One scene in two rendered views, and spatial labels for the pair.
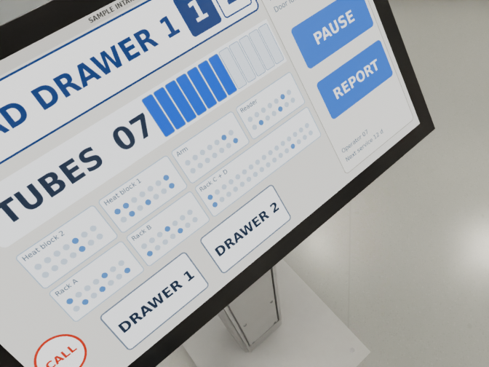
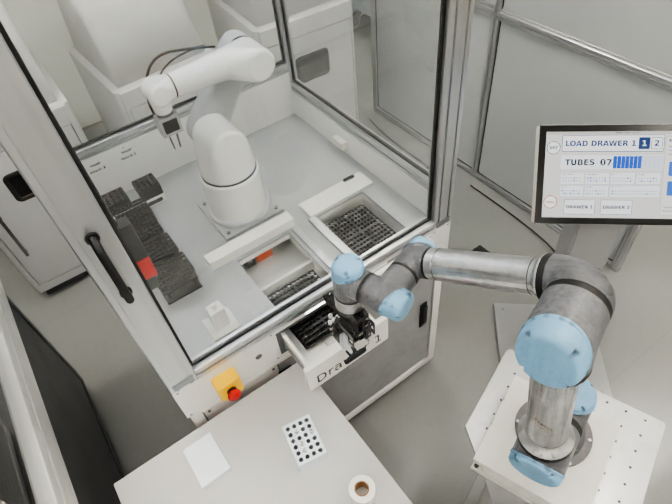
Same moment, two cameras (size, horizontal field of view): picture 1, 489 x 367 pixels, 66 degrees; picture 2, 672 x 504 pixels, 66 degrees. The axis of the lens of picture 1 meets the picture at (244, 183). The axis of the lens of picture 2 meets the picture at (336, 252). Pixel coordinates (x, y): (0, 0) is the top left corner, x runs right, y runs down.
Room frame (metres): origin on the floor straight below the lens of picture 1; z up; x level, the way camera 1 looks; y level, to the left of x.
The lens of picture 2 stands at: (-1.26, -0.06, 2.20)
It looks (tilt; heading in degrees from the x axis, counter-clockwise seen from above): 48 degrees down; 41
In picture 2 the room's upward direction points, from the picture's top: 7 degrees counter-clockwise
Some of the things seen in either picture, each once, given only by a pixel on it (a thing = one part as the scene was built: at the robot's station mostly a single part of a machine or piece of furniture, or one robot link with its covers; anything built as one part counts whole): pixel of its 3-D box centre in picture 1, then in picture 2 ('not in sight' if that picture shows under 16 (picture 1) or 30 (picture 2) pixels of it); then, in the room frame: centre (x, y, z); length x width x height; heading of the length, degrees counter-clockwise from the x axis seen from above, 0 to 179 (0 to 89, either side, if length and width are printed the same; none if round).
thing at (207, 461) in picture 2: not in sight; (206, 460); (-1.11, 0.64, 0.77); 0.13 x 0.09 x 0.02; 72
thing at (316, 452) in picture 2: not in sight; (304, 442); (-0.92, 0.44, 0.78); 0.12 x 0.08 x 0.04; 61
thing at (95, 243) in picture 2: not in sight; (113, 273); (-1.03, 0.72, 1.45); 0.05 x 0.03 x 0.19; 72
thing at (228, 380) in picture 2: not in sight; (228, 385); (-0.93, 0.69, 0.88); 0.07 x 0.05 x 0.07; 162
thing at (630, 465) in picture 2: not in sight; (550, 454); (-0.54, -0.12, 0.70); 0.45 x 0.44 x 0.12; 91
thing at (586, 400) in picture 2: not in sight; (564, 403); (-0.55, -0.09, 1.00); 0.13 x 0.12 x 0.14; 0
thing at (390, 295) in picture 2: not in sight; (389, 292); (-0.66, 0.32, 1.26); 0.11 x 0.11 x 0.08; 0
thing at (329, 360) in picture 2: not in sight; (347, 352); (-0.66, 0.47, 0.87); 0.29 x 0.02 x 0.11; 162
